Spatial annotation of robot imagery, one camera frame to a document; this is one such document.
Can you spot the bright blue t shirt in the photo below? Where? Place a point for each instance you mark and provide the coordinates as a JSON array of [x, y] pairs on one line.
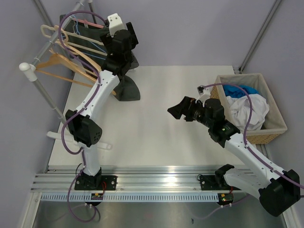
[[236, 92]]

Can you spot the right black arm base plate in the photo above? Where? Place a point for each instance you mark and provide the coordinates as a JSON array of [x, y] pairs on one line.
[[208, 182]]

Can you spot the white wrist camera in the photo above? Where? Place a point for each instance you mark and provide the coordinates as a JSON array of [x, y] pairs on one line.
[[115, 24], [204, 93]]

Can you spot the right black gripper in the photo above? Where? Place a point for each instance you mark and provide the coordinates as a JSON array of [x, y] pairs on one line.
[[185, 107]]

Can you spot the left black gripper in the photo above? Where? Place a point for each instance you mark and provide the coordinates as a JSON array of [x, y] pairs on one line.
[[106, 40]]

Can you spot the white t shirt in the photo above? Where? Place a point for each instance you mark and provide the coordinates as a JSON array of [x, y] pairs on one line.
[[240, 110]]

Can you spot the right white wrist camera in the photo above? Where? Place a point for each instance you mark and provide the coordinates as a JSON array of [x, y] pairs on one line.
[[204, 93]]

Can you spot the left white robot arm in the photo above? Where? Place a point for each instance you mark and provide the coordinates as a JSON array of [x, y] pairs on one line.
[[81, 122]]

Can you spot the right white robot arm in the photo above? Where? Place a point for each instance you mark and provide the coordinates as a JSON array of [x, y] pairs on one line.
[[276, 189]]

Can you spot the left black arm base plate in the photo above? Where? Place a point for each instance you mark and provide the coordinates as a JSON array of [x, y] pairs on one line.
[[98, 182]]

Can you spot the white slotted cable duct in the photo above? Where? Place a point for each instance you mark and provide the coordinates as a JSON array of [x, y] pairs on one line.
[[131, 197]]

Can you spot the aluminium mounting rail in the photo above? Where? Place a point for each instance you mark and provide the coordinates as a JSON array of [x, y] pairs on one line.
[[134, 179]]

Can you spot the dark grey t shirt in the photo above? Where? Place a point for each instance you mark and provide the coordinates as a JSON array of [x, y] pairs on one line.
[[120, 62]]

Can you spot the cream plastic hanger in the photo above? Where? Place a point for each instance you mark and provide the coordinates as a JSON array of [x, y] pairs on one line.
[[66, 39]]

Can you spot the beige wooden hanger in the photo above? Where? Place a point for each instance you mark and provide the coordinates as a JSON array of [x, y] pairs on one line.
[[91, 66]]

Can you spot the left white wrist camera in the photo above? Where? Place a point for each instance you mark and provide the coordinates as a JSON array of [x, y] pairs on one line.
[[115, 24]]

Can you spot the light blue wire hanger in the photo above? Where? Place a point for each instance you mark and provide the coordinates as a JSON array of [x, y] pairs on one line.
[[89, 32]]

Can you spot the pink hanger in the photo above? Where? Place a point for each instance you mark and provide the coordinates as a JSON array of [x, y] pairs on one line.
[[88, 23]]

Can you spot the metal clothes rack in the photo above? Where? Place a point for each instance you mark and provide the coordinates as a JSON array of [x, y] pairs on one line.
[[29, 69]]

